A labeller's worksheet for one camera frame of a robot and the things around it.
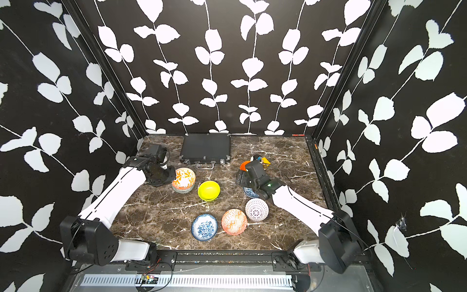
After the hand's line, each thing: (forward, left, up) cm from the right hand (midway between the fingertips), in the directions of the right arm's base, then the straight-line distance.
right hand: (240, 173), depth 84 cm
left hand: (-2, +31, +1) cm, 31 cm away
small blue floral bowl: (-3, -5, -14) cm, 15 cm away
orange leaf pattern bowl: (-1, +28, -5) cm, 28 cm away
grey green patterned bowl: (-3, +29, -13) cm, 32 cm away
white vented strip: (-41, +42, -15) cm, 61 cm away
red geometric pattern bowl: (-18, +3, -15) cm, 23 cm away
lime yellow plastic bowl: (-3, +17, -12) cm, 21 cm away
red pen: (+42, -39, -17) cm, 60 cm away
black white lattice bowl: (-12, -8, -15) cm, 20 cm away
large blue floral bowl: (-21, +17, -14) cm, 30 cm away
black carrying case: (+24, +22, -11) cm, 34 cm away
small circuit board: (-40, +36, -15) cm, 56 cm away
